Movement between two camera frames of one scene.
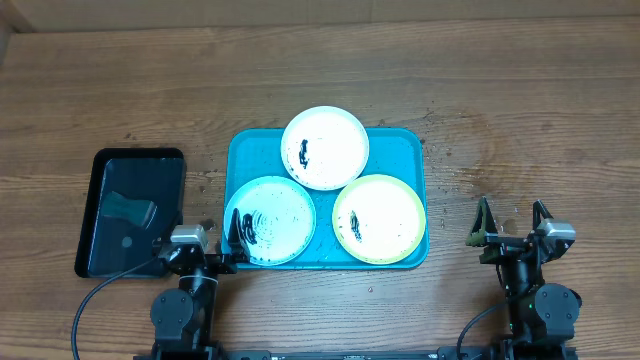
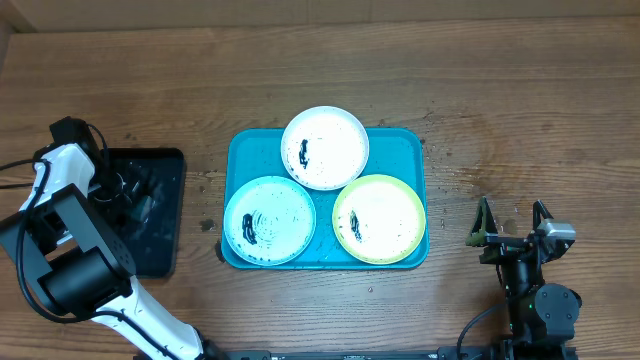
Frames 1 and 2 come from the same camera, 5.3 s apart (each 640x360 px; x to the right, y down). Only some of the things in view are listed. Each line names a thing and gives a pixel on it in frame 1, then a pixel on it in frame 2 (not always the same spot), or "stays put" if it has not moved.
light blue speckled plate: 277,216 stays put
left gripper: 236,251 to 137,177
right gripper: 484,233 stays put
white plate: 324,148 stays put
